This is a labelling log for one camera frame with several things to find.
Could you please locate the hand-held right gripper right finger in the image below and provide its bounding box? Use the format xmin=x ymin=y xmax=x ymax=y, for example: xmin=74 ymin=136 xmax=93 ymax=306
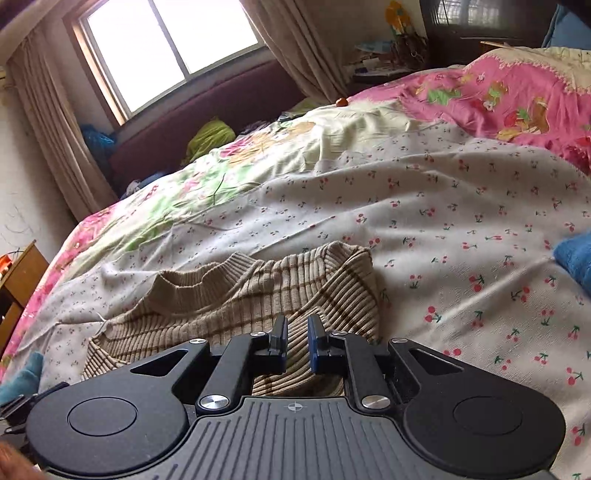
xmin=308 ymin=315 xmax=462 ymax=411

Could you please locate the pink cartoon printed blanket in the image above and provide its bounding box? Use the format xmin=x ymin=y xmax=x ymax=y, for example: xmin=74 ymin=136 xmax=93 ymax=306
xmin=0 ymin=46 xmax=591 ymax=384

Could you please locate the beige striped ribbed sweater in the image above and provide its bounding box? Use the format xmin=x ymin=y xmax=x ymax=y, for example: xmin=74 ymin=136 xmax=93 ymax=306
xmin=83 ymin=240 xmax=384 ymax=398

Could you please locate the window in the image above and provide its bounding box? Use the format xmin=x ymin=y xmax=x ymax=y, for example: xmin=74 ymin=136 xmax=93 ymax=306
xmin=69 ymin=0 xmax=269 ymax=125

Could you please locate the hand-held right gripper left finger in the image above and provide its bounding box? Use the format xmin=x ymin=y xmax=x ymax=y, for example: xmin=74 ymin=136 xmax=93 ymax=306
xmin=131 ymin=315 xmax=289 ymax=414

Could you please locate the beige curtain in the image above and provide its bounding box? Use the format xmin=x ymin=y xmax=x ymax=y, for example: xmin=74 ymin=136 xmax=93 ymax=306
xmin=240 ymin=0 xmax=352 ymax=104
xmin=9 ymin=28 xmax=116 ymax=222

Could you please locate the dark maroon headboard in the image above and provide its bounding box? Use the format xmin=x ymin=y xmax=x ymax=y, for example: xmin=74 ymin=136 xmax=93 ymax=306
xmin=108 ymin=60 xmax=305 ymax=195

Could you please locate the blue pillow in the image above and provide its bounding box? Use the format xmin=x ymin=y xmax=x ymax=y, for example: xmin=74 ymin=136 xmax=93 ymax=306
xmin=542 ymin=4 xmax=591 ymax=49

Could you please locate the teal cloth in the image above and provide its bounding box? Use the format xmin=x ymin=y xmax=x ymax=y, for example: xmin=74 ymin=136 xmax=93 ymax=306
xmin=0 ymin=353 xmax=44 ymax=407

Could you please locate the wooden desk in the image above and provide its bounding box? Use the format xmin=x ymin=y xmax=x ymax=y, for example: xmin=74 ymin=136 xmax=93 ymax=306
xmin=0 ymin=240 xmax=49 ymax=356

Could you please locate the cherry print bed sheet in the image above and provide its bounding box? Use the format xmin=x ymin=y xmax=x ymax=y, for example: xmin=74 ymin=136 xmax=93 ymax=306
xmin=0 ymin=104 xmax=591 ymax=480

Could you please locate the yellow toy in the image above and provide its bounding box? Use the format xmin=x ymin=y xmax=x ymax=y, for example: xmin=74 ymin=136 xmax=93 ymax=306
xmin=385 ymin=0 xmax=414 ymax=35

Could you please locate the blue plastic bag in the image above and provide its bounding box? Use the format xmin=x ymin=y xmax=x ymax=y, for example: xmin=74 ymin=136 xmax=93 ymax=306
xmin=81 ymin=124 xmax=116 ymax=167

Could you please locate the dark wooden headboard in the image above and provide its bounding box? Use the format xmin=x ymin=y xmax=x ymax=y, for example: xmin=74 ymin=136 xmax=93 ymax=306
xmin=420 ymin=0 xmax=559 ymax=44

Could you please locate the yellow-green cloth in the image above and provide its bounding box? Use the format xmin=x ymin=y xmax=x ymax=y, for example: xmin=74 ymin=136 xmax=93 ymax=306
xmin=185 ymin=117 xmax=236 ymax=164

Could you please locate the brown handbag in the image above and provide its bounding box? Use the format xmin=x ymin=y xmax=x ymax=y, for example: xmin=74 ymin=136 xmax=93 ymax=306
xmin=392 ymin=32 xmax=428 ymax=70

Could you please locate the blue knitted cloth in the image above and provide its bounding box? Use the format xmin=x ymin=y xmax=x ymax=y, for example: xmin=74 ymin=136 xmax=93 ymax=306
xmin=551 ymin=231 xmax=591 ymax=294

